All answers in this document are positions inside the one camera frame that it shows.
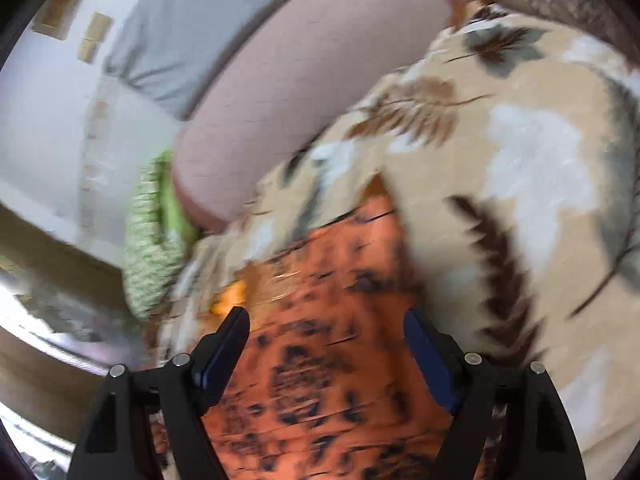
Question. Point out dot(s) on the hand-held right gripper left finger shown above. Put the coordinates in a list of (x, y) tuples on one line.
[(222, 355)]

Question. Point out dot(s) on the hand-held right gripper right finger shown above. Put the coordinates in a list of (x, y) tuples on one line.
[(430, 355)]

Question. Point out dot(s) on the orange black floral cloth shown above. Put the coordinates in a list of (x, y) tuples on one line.
[(325, 360)]

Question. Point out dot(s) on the green white patterned pillow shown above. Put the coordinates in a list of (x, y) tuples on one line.
[(150, 240)]

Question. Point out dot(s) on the beige leaf print blanket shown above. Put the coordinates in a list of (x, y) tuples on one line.
[(525, 160)]

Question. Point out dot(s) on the pink bolster cushion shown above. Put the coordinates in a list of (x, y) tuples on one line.
[(300, 85)]

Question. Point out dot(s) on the grey pillow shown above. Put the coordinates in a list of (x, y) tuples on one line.
[(200, 25)]

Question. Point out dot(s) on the wooden bed frame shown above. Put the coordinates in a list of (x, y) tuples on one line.
[(50, 260)]

